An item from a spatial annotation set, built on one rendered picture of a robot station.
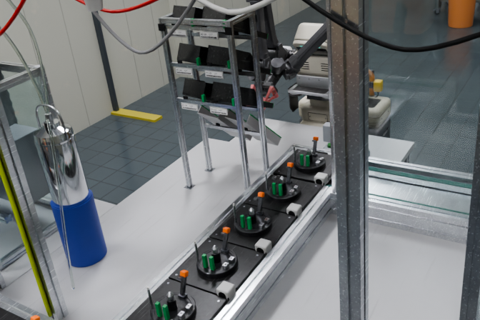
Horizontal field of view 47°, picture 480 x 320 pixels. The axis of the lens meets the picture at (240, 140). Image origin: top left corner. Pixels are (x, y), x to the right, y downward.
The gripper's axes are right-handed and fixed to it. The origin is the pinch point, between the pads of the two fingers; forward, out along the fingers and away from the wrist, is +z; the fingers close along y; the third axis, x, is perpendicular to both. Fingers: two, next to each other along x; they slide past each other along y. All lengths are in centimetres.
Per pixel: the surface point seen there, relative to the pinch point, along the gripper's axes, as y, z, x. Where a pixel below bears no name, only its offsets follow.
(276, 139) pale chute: 12.9, 13.0, 11.5
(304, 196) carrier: 47, 40, 8
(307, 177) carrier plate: 39, 28, 13
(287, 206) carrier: 45, 48, 3
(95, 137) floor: -288, -19, 111
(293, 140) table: -1.7, -6.6, 38.6
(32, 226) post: 16, 109, -62
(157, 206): -15, 67, -1
